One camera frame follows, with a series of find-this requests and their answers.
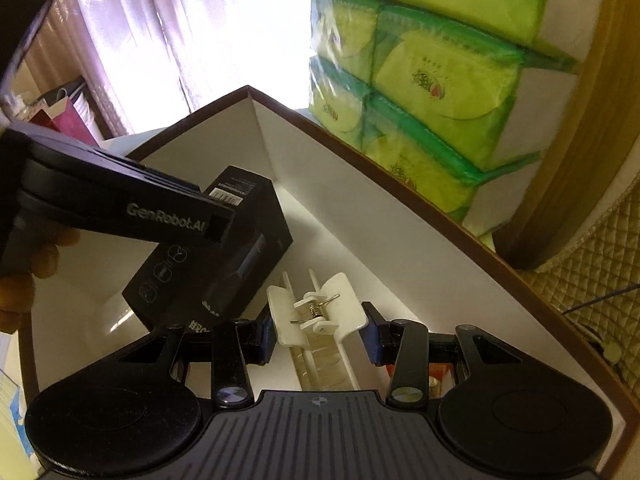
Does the grey charger cable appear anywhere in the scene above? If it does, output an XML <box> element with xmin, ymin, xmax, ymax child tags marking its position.
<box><xmin>562</xmin><ymin>285</ymin><xmax>640</xmax><ymax>317</ymax></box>

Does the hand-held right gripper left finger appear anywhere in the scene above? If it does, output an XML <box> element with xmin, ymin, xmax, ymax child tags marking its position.
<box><xmin>116</xmin><ymin>317</ymin><xmax>277</xmax><ymax>409</ymax></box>

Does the checkered cloth desktop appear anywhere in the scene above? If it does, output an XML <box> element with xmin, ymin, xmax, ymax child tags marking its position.
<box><xmin>0</xmin><ymin>130</ymin><xmax>151</xmax><ymax>480</ymax></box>

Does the pink paper bag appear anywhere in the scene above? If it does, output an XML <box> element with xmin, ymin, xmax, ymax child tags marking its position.
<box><xmin>30</xmin><ymin>97</ymin><xmax>104</xmax><ymax>147</ymax></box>

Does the sheer purple curtain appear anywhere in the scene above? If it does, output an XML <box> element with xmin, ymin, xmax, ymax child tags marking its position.
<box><xmin>15</xmin><ymin>0</ymin><xmax>321</xmax><ymax>137</ymax></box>

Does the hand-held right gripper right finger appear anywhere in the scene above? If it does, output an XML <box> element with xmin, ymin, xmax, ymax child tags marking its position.
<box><xmin>360</xmin><ymin>301</ymin><xmax>522</xmax><ymax>407</ymax></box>

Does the black product box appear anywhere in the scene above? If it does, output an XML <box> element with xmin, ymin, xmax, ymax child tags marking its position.
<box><xmin>121</xmin><ymin>165</ymin><xmax>294</xmax><ymax>333</ymax></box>

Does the chair with quilted cover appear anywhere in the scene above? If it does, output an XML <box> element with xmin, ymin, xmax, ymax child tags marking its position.
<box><xmin>480</xmin><ymin>160</ymin><xmax>640</xmax><ymax>411</ymax></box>

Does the person's left hand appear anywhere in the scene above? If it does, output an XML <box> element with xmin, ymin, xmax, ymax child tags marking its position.
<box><xmin>0</xmin><ymin>229</ymin><xmax>81</xmax><ymax>334</ymax></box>

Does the green tissue multipack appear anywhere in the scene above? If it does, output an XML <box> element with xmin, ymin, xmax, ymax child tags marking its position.
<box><xmin>307</xmin><ymin>0</ymin><xmax>583</xmax><ymax>238</ymax></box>

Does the white hair clip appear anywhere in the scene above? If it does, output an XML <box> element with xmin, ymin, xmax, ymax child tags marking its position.
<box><xmin>266</xmin><ymin>269</ymin><xmax>369</xmax><ymax>392</ymax></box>

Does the golden brown curtain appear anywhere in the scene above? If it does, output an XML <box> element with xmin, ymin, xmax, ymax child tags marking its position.
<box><xmin>495</xmin><ymin>0</ymin><xmax>640</xmax><ymax>272</ymax></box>

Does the dark flat object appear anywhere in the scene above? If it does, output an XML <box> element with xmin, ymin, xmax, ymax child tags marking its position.
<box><xmin>0</xmin><ymin>0</ymin><xmax>66</xmax><ymax>96</ymax></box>

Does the brown cardboard box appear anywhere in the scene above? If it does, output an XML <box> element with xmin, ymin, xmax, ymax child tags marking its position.
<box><xmin>17</xmin><ymin>85</ymin><xmax>640</xmax><ymax>480</ymax></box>

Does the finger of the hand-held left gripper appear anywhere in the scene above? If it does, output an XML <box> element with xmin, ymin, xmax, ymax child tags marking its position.
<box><xmin>150</xmin><ymin>174</ymin><xmax>237</xmax><ymax>241</ymax></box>

